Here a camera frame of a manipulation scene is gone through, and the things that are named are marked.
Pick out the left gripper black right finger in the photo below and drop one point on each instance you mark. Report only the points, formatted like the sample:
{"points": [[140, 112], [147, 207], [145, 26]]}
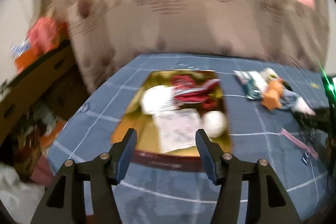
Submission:
{"points": [[268, 201]]}

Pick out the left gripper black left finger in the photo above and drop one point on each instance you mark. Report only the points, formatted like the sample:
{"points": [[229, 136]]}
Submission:
{"points": [[63, 201]]}

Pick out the white towel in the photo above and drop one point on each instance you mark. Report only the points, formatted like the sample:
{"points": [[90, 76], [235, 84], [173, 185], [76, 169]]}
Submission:
{"points": [[301, 106]]}

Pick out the light blue towel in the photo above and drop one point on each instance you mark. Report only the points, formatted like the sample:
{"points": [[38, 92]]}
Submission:
{"points": [[288, 99]]}

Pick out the orange rubber pig toy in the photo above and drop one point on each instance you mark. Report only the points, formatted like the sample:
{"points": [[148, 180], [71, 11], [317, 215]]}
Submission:
{"points": [[271, 97]]}

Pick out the green white tissue pack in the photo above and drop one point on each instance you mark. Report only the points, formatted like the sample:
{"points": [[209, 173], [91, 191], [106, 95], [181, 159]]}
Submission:
{"points": [[252, 83]]}

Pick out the white round ball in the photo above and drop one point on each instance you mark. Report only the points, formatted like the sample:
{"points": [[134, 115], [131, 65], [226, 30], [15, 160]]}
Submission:
{"points": [[214, 123]]}

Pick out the pink box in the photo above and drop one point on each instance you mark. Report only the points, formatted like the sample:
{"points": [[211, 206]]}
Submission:
{"points": [[42, 173]]}

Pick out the white green patterned cloth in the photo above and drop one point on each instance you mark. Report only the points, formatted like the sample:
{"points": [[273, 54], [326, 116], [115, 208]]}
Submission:
{"points": [[19, 198]]}

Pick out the white yellow small plush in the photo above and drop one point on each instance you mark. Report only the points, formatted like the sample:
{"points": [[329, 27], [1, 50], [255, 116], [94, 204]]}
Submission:
{"points": [[269, 74]]}

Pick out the blue checked tablecloth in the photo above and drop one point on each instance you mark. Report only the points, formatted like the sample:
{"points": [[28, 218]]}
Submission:
{"points": [[155, 195]]}

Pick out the white printed tissue packet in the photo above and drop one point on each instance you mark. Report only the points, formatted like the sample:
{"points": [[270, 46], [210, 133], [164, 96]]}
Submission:
{"points": [[177, 128]]}

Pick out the brown wooden cabinet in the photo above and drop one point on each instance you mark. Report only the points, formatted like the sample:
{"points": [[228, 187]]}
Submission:
{"points": [[54, 77]]}

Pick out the red gold metal tin box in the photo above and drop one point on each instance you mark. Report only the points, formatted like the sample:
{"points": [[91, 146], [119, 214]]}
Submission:
{"points": [[147, 151]]}

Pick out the red grey fabric pouch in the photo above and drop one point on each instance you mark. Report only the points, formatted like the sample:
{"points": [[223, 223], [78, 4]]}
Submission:
{"points": [[186, 91]]}

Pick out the white folded sock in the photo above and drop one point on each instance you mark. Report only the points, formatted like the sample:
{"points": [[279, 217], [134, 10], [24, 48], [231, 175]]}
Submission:
{"points": [[157, 99]]}

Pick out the beige leaf print curtain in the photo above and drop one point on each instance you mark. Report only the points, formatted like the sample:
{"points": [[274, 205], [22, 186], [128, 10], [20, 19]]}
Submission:
{"points": [[107, 34]]}

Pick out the red plastic bag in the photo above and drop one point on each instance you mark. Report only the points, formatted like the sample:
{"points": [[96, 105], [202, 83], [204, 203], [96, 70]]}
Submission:
{"points": [[47, 34]]}

